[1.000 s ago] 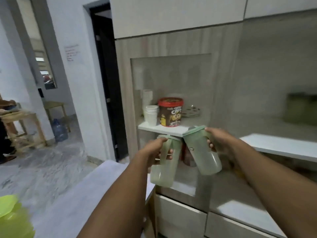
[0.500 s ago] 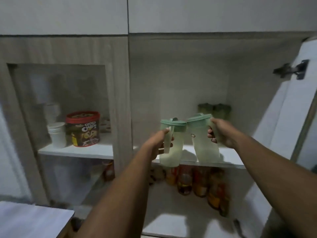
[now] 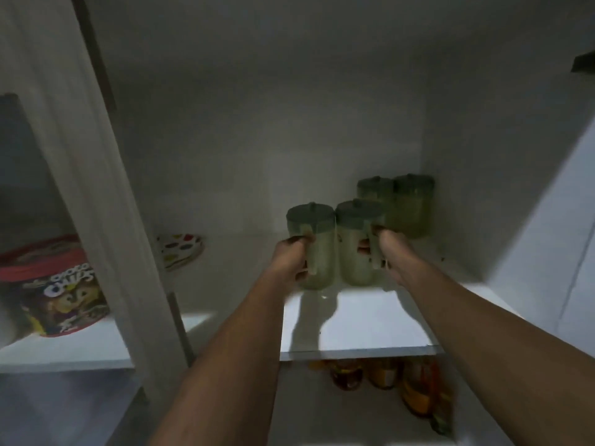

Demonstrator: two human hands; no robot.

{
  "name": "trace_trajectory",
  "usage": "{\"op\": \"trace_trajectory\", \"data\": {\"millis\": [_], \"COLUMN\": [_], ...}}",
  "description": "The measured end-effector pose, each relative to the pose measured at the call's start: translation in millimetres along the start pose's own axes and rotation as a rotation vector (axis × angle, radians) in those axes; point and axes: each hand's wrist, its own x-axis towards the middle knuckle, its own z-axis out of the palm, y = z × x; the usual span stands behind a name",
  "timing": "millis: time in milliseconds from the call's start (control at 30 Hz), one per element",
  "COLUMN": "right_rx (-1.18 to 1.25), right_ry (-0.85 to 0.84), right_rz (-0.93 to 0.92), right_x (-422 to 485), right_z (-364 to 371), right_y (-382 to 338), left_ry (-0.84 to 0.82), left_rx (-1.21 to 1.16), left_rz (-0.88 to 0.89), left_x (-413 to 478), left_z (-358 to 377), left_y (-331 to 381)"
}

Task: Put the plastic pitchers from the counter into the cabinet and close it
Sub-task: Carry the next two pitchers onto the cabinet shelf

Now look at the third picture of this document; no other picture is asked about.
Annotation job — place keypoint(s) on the orange label bottle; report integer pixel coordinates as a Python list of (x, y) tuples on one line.
[(420, 387)]

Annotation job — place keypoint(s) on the white cabinet shelf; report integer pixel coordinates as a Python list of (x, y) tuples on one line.
[(353, 320)]

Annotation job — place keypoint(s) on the red cereal canister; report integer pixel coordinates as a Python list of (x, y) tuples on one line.
[(55, 287)]

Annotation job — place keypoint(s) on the person's left fingers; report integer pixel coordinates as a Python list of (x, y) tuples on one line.
[(300, 240)]

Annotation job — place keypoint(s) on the green lidded plastic jar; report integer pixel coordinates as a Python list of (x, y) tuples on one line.
[(374, 190), (355, 243), (314, 246), (412, 206)]

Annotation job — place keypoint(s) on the person's right forearm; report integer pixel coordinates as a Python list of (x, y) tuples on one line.
[(502, 357)]

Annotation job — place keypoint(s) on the amber glass bottle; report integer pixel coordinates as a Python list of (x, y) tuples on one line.
[(385, 372), (346, 373)]

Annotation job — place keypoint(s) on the person's left hand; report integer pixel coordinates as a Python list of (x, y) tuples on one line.
[(286, 261)]

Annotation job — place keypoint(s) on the colourful spotted paper plate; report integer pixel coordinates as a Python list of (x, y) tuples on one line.
[(179, 250)]

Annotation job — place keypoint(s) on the person's left forearm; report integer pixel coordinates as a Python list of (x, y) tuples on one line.
[(223, 362)]

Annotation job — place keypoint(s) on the person's right hand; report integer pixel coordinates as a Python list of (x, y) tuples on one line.
[(393, 255)]

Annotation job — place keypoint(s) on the white cabinet divider panel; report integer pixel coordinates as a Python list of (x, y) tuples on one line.
[(93, 190)]

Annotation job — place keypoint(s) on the person's right fingers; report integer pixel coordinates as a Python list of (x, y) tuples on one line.
[(374, 239)]

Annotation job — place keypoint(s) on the white cabinet door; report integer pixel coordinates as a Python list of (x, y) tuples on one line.
[(544, 236)]

